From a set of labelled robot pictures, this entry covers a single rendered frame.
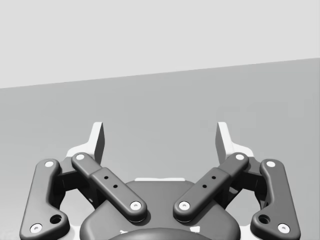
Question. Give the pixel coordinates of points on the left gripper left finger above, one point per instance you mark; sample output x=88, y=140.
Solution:
x=110, y=186

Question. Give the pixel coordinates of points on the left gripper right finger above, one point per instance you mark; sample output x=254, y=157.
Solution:
x=210, y=186

